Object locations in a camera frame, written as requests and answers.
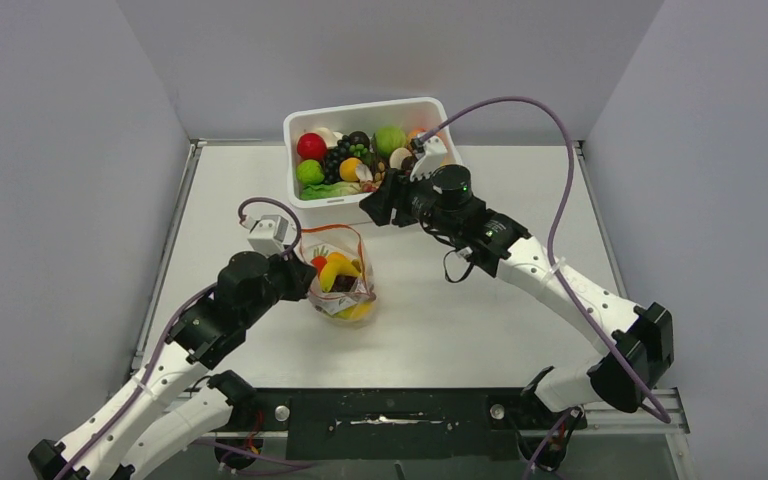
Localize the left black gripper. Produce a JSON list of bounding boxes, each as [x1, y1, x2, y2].
[[241, 244, 318, 327]]

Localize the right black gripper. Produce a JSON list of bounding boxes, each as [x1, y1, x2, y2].
[[363, 163, 461, 238]]

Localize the toy carrot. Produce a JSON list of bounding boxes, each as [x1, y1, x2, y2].
[[311, 244, 331, 274]]

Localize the single yellow toy banana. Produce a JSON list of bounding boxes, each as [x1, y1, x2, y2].
[[318, 255, 361, 293]]

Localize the clear orange-zip bag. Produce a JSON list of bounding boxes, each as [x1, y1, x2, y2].
[[298, 224, 378, 326]]

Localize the dark purple toy grapes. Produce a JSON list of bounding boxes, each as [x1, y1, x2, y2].
[[331, 275, 358, 293]]

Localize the yellow toy banana bunch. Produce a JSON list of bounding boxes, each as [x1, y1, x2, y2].
[[335, 301, 376, 323]]

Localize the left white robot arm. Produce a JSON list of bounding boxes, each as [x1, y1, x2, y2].
[[28, 251, 317, 479]]

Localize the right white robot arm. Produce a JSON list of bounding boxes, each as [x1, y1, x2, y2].
[[359, 165, 674, 427]]

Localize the brown toy nut cluster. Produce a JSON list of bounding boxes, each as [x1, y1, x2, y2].
[[373, 160, 389, 184]]

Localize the yellow toy lemon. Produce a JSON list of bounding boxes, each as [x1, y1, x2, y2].
[[338, 157, 363, 182]]

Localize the white toy mushroom slice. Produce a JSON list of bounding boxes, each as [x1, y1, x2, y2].
[[388, 147, 412, 170]]

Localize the black toy grapes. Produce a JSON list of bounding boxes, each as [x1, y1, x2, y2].
[[323, 131, 373, 184]]

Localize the green toy cabbage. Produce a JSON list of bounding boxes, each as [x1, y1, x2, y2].
[[374, 125, 407, 158]]

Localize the green toy leaf vegetable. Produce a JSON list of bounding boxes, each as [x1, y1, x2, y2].
[[299, 181, 363, 201]]

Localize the white toy garlic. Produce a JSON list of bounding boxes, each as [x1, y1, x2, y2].
[[312, 127, 340, 148]]

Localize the red toy apple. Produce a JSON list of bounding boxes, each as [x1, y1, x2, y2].
[[296, 132, 328, 162]]

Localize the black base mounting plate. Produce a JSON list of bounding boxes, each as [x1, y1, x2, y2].
[[216, 387, 587, 472]]

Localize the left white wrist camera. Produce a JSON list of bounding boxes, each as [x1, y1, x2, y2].
[[242, 214, 295, 257]]

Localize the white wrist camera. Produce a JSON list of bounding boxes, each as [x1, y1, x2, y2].
[[242, 214, 295, 257], [409, 135, 448, 182]]

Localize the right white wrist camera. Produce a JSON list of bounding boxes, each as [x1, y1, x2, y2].
[[409, 135, 448, 182]]

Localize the aluminium table frame rail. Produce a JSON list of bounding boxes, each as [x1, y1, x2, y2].
[[79, 139, 203, 480]]

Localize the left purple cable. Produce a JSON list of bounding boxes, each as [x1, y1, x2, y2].
[[52, 196, 303, 480]]

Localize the purple cable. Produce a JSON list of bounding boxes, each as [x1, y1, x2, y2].
[[52, 196, 303, 480], [417, 97, 672, 425]]

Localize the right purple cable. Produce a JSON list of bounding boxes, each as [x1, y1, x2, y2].
[[417, 97, 672, 425]]

